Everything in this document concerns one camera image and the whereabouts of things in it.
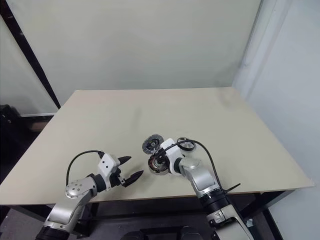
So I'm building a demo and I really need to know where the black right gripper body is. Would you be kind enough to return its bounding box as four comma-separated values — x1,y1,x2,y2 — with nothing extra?
155,148,168,167

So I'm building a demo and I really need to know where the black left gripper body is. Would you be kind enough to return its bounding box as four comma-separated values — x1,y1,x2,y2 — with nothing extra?
109,159,126,188

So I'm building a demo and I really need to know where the spoked metal rotor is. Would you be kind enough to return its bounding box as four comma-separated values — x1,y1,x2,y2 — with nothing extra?
141,134,164,154

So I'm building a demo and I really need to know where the silver motor lid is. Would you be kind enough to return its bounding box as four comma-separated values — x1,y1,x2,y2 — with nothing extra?
176,136,197,152

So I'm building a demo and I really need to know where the dark rounded shape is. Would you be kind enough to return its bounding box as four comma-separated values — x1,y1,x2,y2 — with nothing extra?
178,225,210,240

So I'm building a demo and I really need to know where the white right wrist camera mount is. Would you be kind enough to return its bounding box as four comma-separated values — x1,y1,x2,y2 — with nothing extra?
159,137,185,175

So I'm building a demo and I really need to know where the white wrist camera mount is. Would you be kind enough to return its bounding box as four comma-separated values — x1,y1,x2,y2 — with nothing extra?
97,154,121,187
159,137,185,175

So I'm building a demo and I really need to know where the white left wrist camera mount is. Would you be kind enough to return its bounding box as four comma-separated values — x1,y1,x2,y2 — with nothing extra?
97,154,121,187

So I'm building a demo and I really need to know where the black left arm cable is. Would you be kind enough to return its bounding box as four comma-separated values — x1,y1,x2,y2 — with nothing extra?
65,149,105,186

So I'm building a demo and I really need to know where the black table frame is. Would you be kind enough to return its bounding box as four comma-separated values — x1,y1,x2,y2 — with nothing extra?
0,191,298,237

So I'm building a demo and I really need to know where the black cable zip tie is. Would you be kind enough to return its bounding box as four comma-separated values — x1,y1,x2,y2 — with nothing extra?
223,182,242,195

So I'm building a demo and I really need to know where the black diagonal frame post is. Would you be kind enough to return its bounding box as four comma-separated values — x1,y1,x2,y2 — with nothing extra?
0,0,62,110

